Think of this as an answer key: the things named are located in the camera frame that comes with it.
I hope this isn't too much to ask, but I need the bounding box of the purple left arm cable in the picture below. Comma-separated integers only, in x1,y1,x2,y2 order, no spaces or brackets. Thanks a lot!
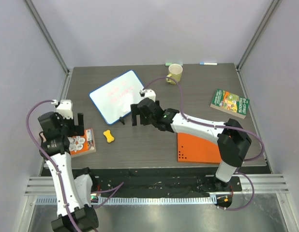
26,100,124,232

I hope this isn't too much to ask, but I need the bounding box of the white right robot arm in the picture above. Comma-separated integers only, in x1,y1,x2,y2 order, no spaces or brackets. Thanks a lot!
130,98,252,191

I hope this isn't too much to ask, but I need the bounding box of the black whiteboard stand foot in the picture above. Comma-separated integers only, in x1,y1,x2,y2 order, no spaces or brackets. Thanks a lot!
119,117,125,125

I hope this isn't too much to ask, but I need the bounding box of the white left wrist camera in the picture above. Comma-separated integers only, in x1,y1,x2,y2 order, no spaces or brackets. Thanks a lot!
51,100,74,119

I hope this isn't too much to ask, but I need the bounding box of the green paperback book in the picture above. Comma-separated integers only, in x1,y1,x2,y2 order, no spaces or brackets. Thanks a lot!
210,89,250,119

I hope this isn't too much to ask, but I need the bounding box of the yellow bone shaped eraser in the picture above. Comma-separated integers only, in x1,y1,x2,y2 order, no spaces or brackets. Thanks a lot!
103,130,115,143

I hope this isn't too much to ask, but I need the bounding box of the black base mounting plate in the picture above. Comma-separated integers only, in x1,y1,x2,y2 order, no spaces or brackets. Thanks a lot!
69,175,242,194

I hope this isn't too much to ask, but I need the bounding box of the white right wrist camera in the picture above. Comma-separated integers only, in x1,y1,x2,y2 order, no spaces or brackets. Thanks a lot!
139,89,156,102

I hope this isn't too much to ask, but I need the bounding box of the orange notebook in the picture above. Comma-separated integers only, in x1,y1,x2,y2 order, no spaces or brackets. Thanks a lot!
177,133,222,164

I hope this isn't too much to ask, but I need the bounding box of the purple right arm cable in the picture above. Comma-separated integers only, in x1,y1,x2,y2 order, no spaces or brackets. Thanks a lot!
142,76,265,211

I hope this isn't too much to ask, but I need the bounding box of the blue framed whiteboard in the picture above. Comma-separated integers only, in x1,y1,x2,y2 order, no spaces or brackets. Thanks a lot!
89,70,144,125

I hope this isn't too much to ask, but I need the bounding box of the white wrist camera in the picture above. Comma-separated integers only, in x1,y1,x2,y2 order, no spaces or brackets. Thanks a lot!
51,100,74,119
139,89,156,102

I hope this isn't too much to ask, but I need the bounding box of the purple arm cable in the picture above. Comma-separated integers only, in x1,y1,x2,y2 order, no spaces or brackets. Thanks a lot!
26,100,124,232
142,76,265,211

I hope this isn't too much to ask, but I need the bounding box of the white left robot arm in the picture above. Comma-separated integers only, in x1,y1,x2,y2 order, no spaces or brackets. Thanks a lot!
38,112,99,232

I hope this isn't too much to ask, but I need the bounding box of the blue capped white marker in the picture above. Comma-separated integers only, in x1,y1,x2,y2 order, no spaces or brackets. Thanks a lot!
199,62,218,66

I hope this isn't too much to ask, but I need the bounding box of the orange box with stickers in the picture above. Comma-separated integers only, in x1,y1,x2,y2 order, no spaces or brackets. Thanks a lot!
68,128,96,158

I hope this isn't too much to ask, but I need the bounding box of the slotted white cable duct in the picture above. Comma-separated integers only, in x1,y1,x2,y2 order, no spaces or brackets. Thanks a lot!
35,195,217,205

